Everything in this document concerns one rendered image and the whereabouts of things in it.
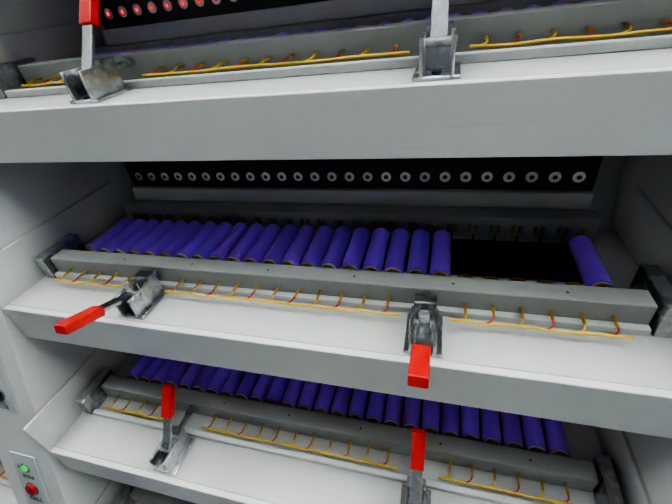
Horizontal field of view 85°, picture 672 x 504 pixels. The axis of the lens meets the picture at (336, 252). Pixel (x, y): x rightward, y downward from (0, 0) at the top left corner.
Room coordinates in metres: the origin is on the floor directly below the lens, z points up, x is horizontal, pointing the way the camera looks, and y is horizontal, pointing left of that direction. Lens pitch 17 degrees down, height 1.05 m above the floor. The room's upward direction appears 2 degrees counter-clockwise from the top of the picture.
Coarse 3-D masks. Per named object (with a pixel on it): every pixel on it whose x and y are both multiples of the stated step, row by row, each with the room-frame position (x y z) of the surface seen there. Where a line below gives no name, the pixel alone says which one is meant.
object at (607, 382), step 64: (192, 192) 0.47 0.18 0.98; (256, 192) 0.45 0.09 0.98; (320, 192) 0.43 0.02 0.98; (384, 192) 0.41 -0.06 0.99; (448, 192) 0.39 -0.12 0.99; (512, 192) 0.37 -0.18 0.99; (576, 192) 0.36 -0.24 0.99; (640, 192) 0.32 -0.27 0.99; (0, 256) 0.36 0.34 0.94; (640, 256) 0.30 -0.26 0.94; (128, 320) 0.31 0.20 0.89; (192, 320) 0.30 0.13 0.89; (256, 320) 0.29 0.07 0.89; (320, 320) 0.28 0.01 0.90; (384, 320) 0.27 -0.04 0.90; (448, 320) 0.27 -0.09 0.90; (384, 384) 0.25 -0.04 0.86; (448, 384) 0.23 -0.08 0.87; (512, 384) 0.22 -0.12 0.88; (576, 384) 0.20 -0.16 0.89; (640, 384) 0.20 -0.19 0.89
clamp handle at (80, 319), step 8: (128, 288) 0.31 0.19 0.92; (120, 296) 0.31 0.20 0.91; (128, 296) 0.31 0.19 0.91; (104, 304) 0.29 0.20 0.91; (112, 304) 0.29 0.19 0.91; (80, 312) 0.27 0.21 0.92; (88, 312) 0.27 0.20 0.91; (96, 312) 0.27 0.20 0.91; (104, 312) 0.28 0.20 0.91; (64, 320) 0.26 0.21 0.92; (72, 320) 0.26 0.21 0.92; (80, 320) 0.26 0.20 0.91; (88, 320) 0.27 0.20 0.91; (56, 328) 0.25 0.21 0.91; (64, 328) 0.25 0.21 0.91; (72, 328) 0.25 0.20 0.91
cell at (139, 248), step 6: (162, 222) 0.44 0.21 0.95; (168, 222) 0.44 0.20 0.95; (156, 228) 0.43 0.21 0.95; (162, 228) 0.43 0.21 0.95; (168, 228) 0.44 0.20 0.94; (150, 234) 0.42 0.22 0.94; (156, 234) 0.42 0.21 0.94; (162, 234) 0.42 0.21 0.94; (144, 240) 0.40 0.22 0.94; (150, 240) 0.41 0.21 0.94; (138, 246) 0.39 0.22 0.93; (144, 246) 0.40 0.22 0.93; (138, 252) 0.39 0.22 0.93
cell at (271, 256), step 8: (288, 224) 0.40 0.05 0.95; (280, 232) 0.39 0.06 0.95; (288, 232) 0.39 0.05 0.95; (296, 232) 0.40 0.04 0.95; (280, 240) 0.37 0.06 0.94; (288, 240) 0.38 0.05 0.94; (272, 248) 0.36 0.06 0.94; (280, 248) 0.36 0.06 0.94; (288, 248) 0.37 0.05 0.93; (272, 256) 0.35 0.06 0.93; (280, 256) 0.35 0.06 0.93
